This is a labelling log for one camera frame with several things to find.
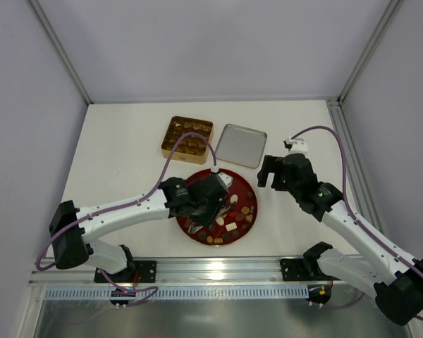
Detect white oval swirl chocolate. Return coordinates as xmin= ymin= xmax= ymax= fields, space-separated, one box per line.
xmin=230 ymin=194 xmax=238 ymax=204

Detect silver metal tongs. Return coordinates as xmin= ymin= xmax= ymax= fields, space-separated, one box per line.
xmin=187 ymin=202 xmax=236 ymax=234

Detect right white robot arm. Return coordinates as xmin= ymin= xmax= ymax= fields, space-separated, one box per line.
xmin=257 ymin=139 xmax=423 ymax=326

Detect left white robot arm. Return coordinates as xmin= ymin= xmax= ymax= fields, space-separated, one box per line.
xmin=49 ymin=173 xmax=233 ymax=283

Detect tan ridged chocolate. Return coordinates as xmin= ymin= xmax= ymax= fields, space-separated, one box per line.
xmin=241 ymin=206 xmax=250 ymax=215

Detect white rectangular chocolate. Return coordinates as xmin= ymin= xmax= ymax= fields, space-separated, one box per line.
xmin=226 ymin=223 xmax=238 ymax=232

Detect gold chocolate tin box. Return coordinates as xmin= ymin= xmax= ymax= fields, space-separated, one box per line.
xmin=161 ymin=115 xmax=214 ymax=165

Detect silver tin lid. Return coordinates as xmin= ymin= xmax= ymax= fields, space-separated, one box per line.
xmin=216 ymin=124 xmax=267 ymax=169

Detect red round plate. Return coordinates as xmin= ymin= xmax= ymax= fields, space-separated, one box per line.
xmin=176 ymin=169 xmax=258 ymax=246

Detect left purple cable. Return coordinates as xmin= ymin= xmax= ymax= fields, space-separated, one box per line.
xmin=34 ymin=132 xmax=219 ymax=272

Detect purple cable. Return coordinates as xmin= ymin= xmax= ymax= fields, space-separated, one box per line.
xmin=34 ymin=132 xmax=219 ymax=272
xmin=288 ymin=125 xmax=423 ymax=323

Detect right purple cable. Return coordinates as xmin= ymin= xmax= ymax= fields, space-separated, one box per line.
xmin=288 ymin=125 xmax=423 ymax=323

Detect aluminium mounting rail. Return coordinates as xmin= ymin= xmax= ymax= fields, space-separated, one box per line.
xmin=30 ymin=256 xmax=378 ymax=286

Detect slotted cable duct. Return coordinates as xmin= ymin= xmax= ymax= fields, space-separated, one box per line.
xmin=44 ymin=284 xmax=309 ymax=301

